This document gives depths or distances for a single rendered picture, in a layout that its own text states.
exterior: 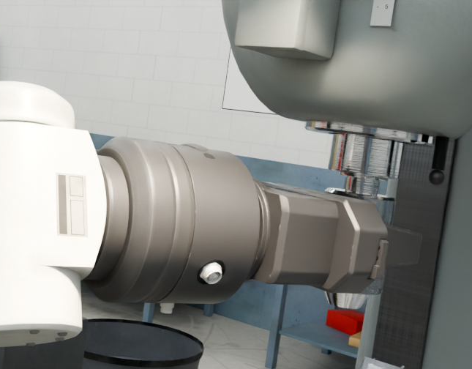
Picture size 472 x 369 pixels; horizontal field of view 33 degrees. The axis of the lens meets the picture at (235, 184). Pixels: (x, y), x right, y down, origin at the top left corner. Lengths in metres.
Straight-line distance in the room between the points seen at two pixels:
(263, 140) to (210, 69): 0.77
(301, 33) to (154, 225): 0.12
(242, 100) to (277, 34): 5.46
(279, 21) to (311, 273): 0.14
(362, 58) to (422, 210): 0.49
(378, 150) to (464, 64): 0.09
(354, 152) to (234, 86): 5.44
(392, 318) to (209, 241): 0.54
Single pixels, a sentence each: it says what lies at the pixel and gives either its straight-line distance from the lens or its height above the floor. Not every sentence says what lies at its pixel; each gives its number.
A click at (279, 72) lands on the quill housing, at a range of 0.46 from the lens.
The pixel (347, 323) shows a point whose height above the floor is 0.30.
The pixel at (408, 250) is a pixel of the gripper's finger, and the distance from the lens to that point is 0.51.
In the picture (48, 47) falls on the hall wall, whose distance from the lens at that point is 7.51.
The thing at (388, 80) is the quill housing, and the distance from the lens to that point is 0.43.
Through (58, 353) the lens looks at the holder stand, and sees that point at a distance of 0.80.
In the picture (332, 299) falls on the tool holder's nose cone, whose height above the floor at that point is 1.20.
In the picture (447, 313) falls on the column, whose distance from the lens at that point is 0.90.
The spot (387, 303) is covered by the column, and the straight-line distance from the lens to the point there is 0.93.
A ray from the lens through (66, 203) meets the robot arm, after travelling 0.38.
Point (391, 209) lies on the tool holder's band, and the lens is 0.51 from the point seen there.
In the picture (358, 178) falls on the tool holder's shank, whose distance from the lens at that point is 0.51.
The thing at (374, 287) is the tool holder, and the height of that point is 1.21.
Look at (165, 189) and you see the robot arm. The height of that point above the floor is 1.26.
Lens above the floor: 1.29
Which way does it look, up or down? 3 degrees down
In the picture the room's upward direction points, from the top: 8 degrees clockwise
